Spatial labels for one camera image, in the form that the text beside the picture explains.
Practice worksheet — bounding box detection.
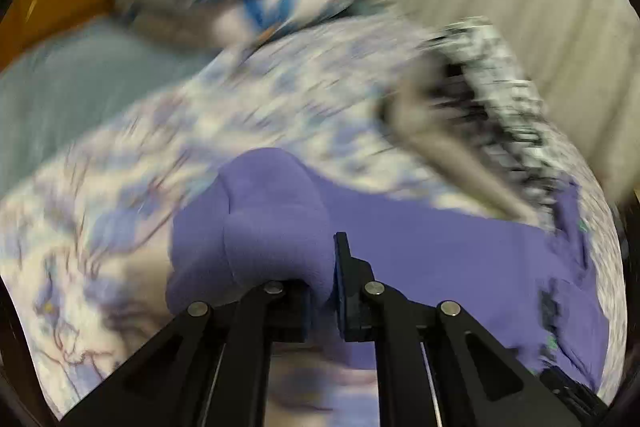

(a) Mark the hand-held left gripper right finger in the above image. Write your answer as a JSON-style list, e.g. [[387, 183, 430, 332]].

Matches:
[[333, 232, 585, 427]]

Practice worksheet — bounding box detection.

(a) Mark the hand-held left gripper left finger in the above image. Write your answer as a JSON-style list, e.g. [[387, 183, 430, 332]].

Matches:
[[60, 280, 314, 427]]

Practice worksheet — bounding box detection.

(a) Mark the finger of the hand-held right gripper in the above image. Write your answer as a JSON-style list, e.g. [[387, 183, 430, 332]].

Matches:
[[540, 367, 609, 414]]

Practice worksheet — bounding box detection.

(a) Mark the purple hoodie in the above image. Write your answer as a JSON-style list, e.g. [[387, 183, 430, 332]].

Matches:
[[167, 148, 609, 389]]

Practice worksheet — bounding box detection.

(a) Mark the cream folded garment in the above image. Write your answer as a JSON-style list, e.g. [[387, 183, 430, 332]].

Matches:
[[379, 52, 542, 224]]

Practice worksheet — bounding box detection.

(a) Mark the purple floral bed cover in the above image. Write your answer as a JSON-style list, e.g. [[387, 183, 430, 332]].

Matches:
[[0, 14, 627, 427]]

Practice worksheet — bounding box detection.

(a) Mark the black white printed folded garment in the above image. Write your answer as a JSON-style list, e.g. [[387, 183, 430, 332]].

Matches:
[[429, 17, 577, 233]]

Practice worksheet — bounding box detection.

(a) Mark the pale blue bed sheet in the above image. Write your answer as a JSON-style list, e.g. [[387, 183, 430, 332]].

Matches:
[[0, 14, 212, 198]]

